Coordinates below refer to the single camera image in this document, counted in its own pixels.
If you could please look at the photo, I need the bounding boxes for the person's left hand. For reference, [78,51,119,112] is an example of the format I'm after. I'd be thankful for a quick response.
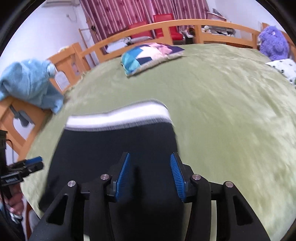
[4,183,24,215]

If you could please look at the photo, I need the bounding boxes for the green bed blanket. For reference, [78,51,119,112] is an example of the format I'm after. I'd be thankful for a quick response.
[19,43,296,241]

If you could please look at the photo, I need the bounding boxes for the light blue towel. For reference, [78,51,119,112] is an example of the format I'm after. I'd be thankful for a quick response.
[1,59,64,114]

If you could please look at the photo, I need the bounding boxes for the white air conditioner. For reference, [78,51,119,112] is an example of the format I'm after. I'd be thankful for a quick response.
[43,0,80,7]

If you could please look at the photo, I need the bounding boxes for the white patterned pillow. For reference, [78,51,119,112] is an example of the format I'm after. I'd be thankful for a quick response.
[266,58,296,87]

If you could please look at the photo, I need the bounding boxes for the pink striped curtain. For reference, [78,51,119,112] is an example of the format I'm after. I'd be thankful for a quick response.
[80,0,209,41]

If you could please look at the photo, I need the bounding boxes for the wooden bed frame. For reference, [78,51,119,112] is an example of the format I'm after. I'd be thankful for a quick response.
[0,19,296,239]

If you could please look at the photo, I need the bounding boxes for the black pants white waistband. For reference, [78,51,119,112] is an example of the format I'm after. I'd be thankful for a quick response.
[39,100,184,240]

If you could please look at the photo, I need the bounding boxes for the purple plush toy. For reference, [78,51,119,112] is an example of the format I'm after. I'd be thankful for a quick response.
[258,26,290,61]

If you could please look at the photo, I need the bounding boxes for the colourful patchwork pillow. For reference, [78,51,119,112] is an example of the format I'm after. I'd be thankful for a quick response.
[121,43,185,77]

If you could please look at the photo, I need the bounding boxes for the red chair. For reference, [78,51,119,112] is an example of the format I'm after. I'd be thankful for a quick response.
[127,21,155,40]
[152,13,186,43]

